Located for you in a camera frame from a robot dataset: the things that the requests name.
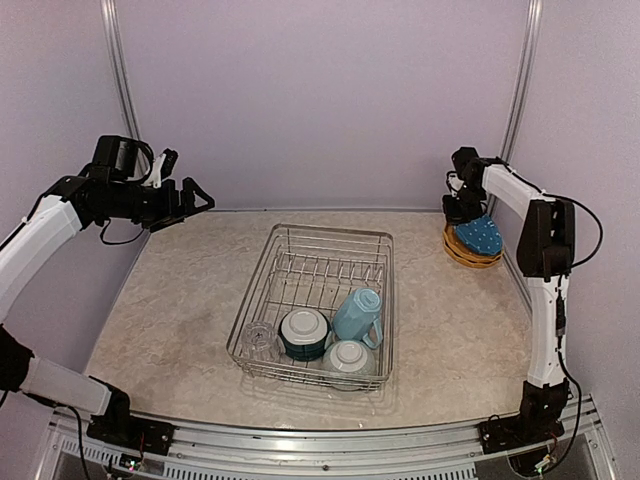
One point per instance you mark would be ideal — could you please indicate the yellow speckled plate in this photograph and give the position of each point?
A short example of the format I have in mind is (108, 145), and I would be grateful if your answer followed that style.
(449, 237)
(472, 260)

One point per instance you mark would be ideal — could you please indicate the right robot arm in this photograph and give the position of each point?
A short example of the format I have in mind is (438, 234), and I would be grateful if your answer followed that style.
(545, 257)

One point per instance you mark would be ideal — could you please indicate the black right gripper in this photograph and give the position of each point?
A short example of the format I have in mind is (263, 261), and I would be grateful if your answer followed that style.
(454, 215)

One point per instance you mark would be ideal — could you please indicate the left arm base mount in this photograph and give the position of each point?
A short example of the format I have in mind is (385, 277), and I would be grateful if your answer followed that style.
(117, 426)

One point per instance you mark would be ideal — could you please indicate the metal wire dish rack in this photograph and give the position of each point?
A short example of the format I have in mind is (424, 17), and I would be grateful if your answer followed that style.
(319, 309)

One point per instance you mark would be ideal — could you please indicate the aluminium wall post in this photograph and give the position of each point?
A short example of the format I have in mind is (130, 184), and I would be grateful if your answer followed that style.
(118, 65)
(523, 77)

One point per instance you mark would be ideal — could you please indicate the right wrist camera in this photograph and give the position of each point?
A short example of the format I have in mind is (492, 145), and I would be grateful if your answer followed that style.
(453, 183)

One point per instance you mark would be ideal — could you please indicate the left aluminium wall post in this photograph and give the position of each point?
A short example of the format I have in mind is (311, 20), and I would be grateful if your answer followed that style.
(118, 65)

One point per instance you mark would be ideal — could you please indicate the dark teal bowl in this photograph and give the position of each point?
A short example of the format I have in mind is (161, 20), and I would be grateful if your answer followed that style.
(304, 333)

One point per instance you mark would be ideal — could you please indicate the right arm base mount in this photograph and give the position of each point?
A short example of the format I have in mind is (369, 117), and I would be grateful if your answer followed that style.
(499, 434)

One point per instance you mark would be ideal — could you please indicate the grey green bowl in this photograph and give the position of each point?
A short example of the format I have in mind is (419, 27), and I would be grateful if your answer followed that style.
(349, 357)

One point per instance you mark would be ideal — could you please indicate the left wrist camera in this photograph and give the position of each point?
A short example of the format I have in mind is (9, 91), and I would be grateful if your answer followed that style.
(161, 168)

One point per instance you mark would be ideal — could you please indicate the aluminium front rail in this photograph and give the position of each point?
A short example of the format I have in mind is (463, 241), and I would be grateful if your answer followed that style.
(201, 450)

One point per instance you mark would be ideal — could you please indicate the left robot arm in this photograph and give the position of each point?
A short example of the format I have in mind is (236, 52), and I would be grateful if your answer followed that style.
(124, 180)

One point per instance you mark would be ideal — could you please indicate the clear drinking glass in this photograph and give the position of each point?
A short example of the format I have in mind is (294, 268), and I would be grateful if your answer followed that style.
(260, 342)

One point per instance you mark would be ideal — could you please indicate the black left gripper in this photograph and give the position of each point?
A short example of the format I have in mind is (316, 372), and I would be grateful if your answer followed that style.
(185, 202)

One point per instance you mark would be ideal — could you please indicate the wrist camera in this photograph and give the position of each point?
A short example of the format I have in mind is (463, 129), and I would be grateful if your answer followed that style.
(161, 168)
(453, 183)

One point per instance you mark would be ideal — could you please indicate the right aluminium wall post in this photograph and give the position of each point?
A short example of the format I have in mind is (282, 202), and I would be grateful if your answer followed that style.
(523, 77)

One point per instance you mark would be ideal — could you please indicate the light blue faceted mug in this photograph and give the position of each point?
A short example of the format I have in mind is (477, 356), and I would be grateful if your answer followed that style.
(359, 318)

